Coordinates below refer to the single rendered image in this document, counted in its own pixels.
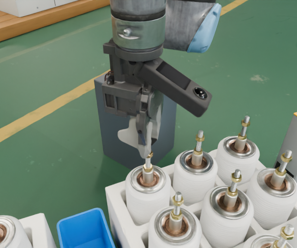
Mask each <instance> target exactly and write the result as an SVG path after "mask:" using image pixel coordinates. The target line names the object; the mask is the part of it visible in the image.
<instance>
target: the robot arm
mask: <svg viewBox="0 0 297 248"><path fill-rule="evenodd" d="M110 7H111V18H112V31H113V37H112V38H111V39H110V41H109V42H108V43H107V42H106V43H104V44H103V53H104V54H109V59H110V70H111V71H109V72H111V73H109V72H108V73H107V74H106V75H108V76H107V77H106V75H105V82H104V83H103V84H102V85H101V87H102V95H103V103H104V112H107V113H111V114H115V116H119V117H124V118H126V117H127V116H128V115H130V120H129V128H127V129H123V130H119V131H118V138H119V140H121V141H123V142H125V143H127V144H129V145H130V146H133V147H135V148H137V149H138V150H139V152H140V156H141V157H142V158H144V159H146V158H147V156H148V155H149V154H150V153H151V146H152V145H153V144H154V143H155V142H156V141H157V139H158V134H159V130H160V124H161V118H162V110H163V101H164V95H165V96H167V97H168V98H170V99H171V100H173V101H174V102H175V103H177V104H178V105H180V106H181V107H183V108H184V109H186V110H187V111H188V112H190V113H191V114H193V115H194V116H196V117H198V118H199V117H201V116H202V115H203V114H204V113H205V111H206V110H207V109H208V106H209V104H210V101H211V99H212V94H211V93H210V92H208V91H207V90H205V89H204V88H203V87H201V86H200V85H198V84H197V83H195V82H194V81H193V80H191V79H190V78H188V77H187V76H185V75H184V74H183V73H181V72H180V71H178V70H177V69H175V68H174V67H173V66H171V65H170V64H168V63H167V62H165V61H164V60H163V59H161V58H160V56H161V55H162V53H163V48H164V49H171V50H178V51H185V52H187V53H190V52H193V53H204V52H205V51H207V50H208V48H209V47H210V44H211V42H212V39H213V37H214V34H215V31H216V28H217V24H218V21H219V17H220V13H221V5H220V4H218V3H216V0H110ZM108 82H109V83H108Z"/></svg>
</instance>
